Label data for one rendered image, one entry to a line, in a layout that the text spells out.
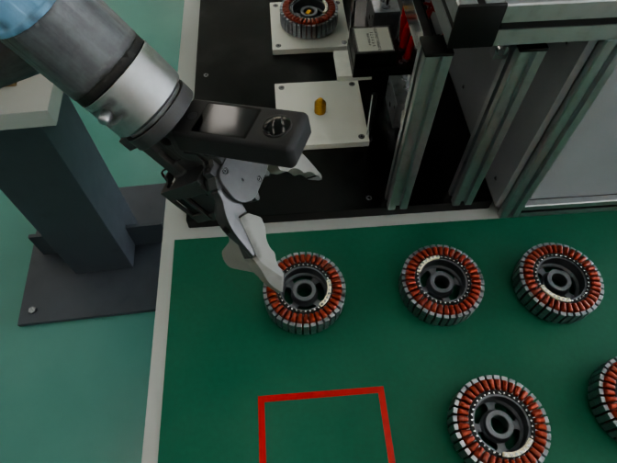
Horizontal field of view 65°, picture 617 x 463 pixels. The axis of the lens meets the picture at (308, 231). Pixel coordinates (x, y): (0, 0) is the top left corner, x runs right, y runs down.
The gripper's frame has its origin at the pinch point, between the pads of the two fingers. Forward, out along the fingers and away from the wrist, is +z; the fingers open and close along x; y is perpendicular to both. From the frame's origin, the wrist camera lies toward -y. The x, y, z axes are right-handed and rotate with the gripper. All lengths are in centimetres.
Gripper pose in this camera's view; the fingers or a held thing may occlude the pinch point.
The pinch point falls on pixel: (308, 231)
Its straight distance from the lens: 53.1
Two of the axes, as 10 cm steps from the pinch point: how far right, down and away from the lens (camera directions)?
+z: 6.0, 5.5, 5.8
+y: -7.5, 1.4, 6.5
